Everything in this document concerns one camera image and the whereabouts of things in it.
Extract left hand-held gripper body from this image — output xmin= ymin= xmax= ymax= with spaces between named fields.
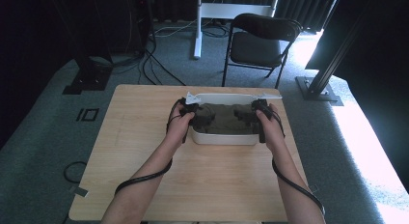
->
xmin=177 ymin=91 xmax=203 ymax=120

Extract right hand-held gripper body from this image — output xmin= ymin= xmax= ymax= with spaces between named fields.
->
xmin=251 ymin=92 xmax=284 ymax=145

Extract olive green pants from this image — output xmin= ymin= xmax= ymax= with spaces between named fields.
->
xmin=194 ymin=102 xmax=259 ymax=135

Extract white plastic bin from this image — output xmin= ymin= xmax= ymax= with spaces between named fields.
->
xmin=189 ymin=92 xmax=268 ymax=147

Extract person's left hand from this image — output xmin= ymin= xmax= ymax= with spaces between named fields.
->
xmin=165 ymin=102 xmax=197 ymax=145

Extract person's right hand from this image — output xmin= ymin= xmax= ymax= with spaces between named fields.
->
xmin=256 ymin=102 xmax=286 ymax=152

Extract black metal stand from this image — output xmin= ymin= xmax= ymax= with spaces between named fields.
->
xmin=47 ymin=0 xmax=114 ymax=96
xmin=295 ymin=0 xmax=374 ymax=107

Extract black folding chair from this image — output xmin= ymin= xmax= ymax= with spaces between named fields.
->
xmin=221 ymin=13 xmax=304 ymax=90

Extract grey tape piece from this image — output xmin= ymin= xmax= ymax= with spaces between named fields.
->
xmin=73 ymin=186 xmax=89 ymax=198

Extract black floor cables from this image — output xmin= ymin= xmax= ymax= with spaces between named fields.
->
xmin=90 ymin=20 xmax=188 ymax=87

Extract white floor cable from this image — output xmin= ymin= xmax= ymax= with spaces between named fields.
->
xmin=153 ymin=18 xmax=198 ymax=39

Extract white metal desk frame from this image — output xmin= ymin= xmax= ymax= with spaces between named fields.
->
xmin=193 ymin=0 xmax=281 ymax=60

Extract black cable loop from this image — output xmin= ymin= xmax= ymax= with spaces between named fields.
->
xmin=63 ymin=160 xmax=88 ymax=184

